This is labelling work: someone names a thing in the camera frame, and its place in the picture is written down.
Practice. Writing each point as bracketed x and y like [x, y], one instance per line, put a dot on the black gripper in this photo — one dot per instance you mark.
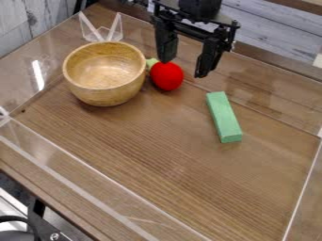
[196, 19]

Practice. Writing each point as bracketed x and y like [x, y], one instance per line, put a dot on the red plush strawberry toy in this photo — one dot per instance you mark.
[165, 74]

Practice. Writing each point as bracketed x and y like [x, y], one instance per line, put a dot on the brown wooden bowl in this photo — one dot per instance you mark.
[104, 72]

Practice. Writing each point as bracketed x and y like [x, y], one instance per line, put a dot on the clear acrylic tray wall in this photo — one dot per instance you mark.
[100, 206]

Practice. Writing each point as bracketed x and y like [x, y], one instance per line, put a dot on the green rectangular block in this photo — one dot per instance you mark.
[226, 123]

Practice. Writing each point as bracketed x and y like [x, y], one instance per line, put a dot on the clear acrylic corner bracket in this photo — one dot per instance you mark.
[100, 34]

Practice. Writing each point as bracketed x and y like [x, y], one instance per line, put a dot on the black table leg bracket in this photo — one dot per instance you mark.
[47, 231]

